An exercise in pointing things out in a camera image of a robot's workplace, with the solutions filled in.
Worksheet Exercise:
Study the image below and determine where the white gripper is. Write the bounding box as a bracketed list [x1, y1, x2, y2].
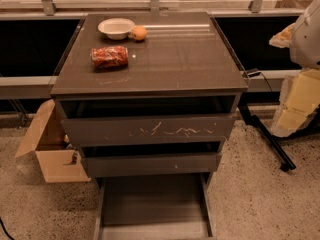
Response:
[269, 0, 320, 137]

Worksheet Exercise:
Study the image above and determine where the red coke can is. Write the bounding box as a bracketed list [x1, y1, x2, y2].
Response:
[90, 46, 128, 68]

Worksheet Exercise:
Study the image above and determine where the dark grey drawer cabinet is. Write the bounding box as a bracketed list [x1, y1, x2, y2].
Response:
[49, 11, 249, 240]

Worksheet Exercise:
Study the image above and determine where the top grey drawer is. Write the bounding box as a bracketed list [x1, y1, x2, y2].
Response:
[57, 95, 239, 147]

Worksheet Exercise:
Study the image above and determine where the bottom grey open drawer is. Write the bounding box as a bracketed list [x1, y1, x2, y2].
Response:
[93, 174, 217, 240]

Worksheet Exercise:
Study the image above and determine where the middle grey drawer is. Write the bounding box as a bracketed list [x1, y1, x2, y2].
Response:
[82, 141, 224, 178]

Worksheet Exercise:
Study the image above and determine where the black metal stand leg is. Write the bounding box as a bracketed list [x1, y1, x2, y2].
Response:
[238, 103, 296, 172]

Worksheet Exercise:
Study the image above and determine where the orange fruit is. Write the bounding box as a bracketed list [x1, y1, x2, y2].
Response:
[132, 25, 147, 41]

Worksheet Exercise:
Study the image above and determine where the white bowl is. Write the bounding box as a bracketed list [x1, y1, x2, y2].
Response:
[98, 18, 135, 40]

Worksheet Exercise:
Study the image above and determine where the open cardboard box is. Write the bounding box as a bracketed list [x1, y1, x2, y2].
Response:
[15, 100, 90, 183]

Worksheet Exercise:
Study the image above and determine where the black floor cable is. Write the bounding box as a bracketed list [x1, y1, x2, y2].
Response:
[0, 217, 16, 240]

